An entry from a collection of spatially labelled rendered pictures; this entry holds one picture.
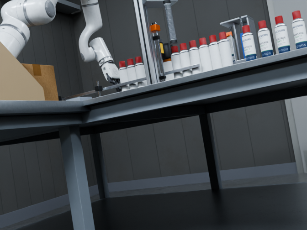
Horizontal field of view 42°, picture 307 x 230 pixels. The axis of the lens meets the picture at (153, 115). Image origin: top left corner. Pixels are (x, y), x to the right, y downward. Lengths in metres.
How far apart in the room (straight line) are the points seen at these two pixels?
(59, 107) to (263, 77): 0.68
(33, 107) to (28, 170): 3.38
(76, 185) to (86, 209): 0.10
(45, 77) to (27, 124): 0.87
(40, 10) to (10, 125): 0.60
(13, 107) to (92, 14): 1.09
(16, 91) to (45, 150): 3.50
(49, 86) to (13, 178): 2.43
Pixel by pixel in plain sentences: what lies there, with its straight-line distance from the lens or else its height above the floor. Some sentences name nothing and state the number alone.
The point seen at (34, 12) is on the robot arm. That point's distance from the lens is 1.76.
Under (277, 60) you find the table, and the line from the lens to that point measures 1.21.
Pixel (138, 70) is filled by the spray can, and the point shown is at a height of 1.01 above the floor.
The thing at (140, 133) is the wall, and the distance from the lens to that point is 5.25.
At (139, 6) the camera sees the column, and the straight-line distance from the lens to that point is 2.01.
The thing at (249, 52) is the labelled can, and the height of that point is 0.96.
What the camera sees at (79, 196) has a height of 0.47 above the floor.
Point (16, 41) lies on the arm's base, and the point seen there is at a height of 1.10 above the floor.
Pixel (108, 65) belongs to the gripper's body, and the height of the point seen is 1.08.
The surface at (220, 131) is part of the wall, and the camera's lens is 4.84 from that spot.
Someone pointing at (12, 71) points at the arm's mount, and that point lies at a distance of 1.47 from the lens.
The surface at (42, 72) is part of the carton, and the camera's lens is 2.21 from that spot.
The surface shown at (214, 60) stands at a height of 0.96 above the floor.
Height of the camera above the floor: 0.66
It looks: 3 degrees up
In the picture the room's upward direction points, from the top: 9 degrees counter-clockwise
